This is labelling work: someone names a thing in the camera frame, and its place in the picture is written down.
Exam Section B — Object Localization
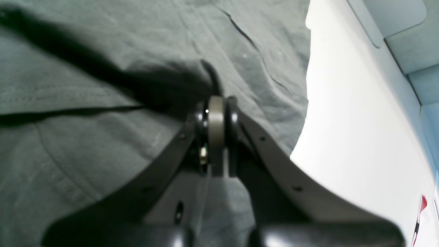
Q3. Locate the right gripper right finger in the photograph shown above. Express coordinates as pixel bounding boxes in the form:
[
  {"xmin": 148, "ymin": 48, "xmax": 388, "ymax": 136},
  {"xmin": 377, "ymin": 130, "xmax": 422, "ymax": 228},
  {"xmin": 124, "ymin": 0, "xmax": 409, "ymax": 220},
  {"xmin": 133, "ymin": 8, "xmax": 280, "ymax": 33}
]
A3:
[{"xmin": 225, "ymin": 97, "xmax": 406, "ymax": 247}]

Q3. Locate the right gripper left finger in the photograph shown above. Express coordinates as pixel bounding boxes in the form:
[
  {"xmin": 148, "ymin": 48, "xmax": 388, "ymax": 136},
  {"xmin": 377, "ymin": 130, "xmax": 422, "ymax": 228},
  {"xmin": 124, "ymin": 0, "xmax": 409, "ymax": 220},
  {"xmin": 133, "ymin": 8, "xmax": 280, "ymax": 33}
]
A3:
[{"xmin": 41, "ymin": 103, "xmax": 209, "ymax": 247}]

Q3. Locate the dark grey T-shirt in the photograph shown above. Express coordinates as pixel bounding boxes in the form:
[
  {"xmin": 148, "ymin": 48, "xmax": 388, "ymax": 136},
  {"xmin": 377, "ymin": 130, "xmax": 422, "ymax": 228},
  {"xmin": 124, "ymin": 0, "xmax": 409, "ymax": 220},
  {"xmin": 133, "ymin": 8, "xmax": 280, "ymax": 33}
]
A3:
[{"xmin": 0, "ymin": 0, "xmax": 311, "ymax": 247}]

